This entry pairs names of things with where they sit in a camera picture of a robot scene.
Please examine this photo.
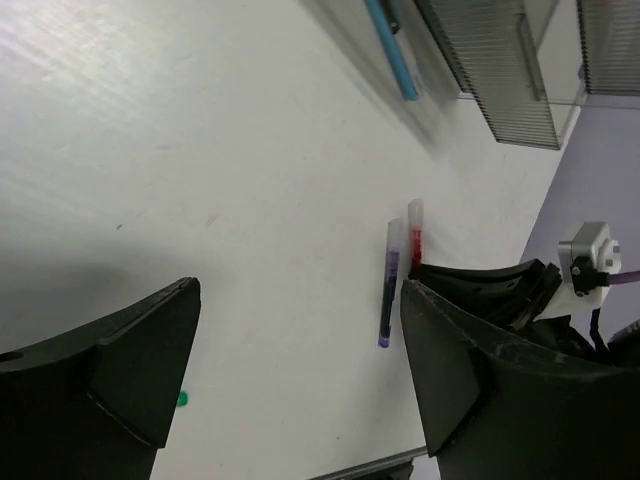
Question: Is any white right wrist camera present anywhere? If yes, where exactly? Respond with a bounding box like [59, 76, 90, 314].
[535, 221, 621, 321]

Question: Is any clear acrylic drawer organizer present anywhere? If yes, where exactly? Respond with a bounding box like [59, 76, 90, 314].
[416, 1, 639, 150]

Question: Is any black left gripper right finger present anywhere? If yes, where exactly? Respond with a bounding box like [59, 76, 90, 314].
[401, 280, 639, 479]

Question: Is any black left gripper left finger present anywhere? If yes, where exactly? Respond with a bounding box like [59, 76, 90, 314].
[1, 277, 201, 479]

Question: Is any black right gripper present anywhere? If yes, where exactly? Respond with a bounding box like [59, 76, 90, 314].
[409, 260, 639, 368]

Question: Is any red ink pen refill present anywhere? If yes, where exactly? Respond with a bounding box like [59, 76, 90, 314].
[408, 198, 424, 267]

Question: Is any purple ink pen refill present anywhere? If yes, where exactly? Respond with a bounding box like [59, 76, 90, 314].
[378, 218, 403, 348]

